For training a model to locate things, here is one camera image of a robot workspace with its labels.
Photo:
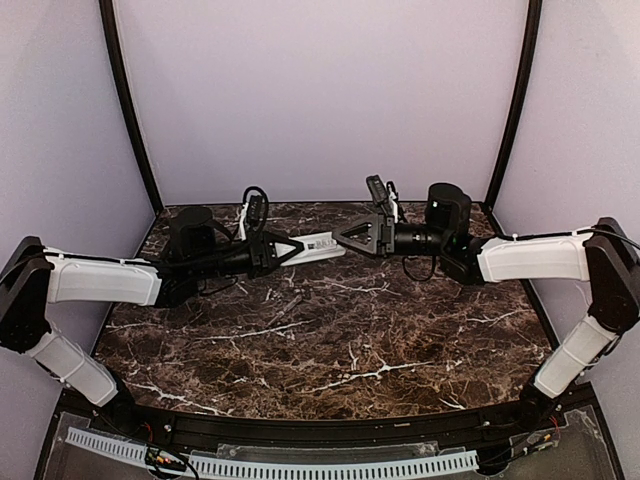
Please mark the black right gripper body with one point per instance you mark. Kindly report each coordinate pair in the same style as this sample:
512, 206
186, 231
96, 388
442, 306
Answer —
385, 235

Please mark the white slotted cable duct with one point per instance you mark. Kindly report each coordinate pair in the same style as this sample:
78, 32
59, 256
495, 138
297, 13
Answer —
405, 461

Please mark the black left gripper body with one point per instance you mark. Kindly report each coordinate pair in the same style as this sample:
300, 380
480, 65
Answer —
257, 255

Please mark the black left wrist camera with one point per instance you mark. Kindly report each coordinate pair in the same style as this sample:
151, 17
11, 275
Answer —
255, 210

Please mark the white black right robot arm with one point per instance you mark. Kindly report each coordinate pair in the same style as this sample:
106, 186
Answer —
602, 256

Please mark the black enclosure frame post left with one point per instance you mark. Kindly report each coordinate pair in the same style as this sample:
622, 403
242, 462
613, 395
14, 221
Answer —
125, 98

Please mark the black enclosure frame post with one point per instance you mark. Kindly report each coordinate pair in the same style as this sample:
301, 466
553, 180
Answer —
125, 98
526, 59

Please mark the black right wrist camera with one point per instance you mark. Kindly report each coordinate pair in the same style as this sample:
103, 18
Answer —
385, 198

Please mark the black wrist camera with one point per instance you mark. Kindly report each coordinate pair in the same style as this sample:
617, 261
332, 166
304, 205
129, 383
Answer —
385, 198
255, 210

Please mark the black front table rail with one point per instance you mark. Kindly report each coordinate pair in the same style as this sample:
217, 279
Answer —
494, 430

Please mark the clear handle test screwdriver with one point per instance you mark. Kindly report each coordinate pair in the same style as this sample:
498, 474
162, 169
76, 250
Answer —
285, 310

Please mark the black enclosure frame post right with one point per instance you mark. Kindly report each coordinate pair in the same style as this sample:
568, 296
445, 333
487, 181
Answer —
526, 59

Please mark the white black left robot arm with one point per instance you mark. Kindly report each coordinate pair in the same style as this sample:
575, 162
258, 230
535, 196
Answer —
199, 248

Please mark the white air conditioner remote control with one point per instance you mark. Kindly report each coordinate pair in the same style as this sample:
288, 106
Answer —
317, 247

